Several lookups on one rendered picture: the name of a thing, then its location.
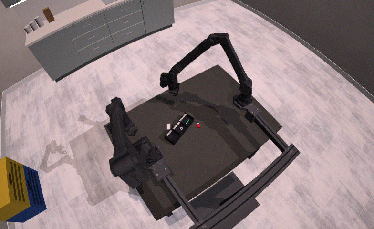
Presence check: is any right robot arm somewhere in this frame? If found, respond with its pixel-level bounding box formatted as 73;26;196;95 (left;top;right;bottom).
160;33;253;107

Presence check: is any black three-compartment bin rack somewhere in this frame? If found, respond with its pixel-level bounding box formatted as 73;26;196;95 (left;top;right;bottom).
165;113;194;145

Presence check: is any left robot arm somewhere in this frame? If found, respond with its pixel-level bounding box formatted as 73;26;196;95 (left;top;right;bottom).
105;97;163;189

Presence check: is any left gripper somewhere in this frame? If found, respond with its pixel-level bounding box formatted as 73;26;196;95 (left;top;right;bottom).
123;116;138;136

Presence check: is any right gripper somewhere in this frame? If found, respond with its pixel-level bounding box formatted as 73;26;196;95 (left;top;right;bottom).
169;83;180;96

